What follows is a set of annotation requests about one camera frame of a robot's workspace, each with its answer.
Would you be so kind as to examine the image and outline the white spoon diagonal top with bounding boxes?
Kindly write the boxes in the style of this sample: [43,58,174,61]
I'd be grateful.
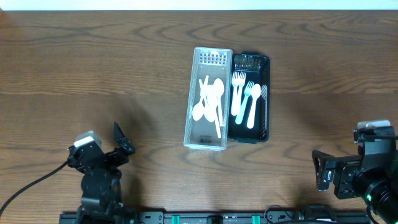
[192,75,209,121]

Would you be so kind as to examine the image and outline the white spoon bowl down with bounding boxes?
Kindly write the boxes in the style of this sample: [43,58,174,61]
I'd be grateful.
[199,79,215,123]

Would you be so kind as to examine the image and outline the white spoon crossed under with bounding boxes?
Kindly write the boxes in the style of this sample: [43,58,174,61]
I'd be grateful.
[207,95,221,139]

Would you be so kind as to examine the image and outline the white plastic spoon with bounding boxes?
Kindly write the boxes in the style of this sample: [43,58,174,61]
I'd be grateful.
[213,78,224,127]

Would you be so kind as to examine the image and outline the pinkish white plastic fork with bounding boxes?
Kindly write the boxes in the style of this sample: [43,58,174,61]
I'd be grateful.
[235,72,246,116]

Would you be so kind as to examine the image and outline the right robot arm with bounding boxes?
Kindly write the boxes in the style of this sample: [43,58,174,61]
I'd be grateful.
[312,136,397,223]

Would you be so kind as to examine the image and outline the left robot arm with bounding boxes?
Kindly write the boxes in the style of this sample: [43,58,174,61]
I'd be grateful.
[68,122,137,223]

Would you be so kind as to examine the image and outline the black plastic mesh basket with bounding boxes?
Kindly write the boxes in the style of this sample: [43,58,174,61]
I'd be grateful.
[228,52,271,144]

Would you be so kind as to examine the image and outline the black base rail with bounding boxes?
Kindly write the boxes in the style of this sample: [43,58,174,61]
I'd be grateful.
[59,205,371,224]

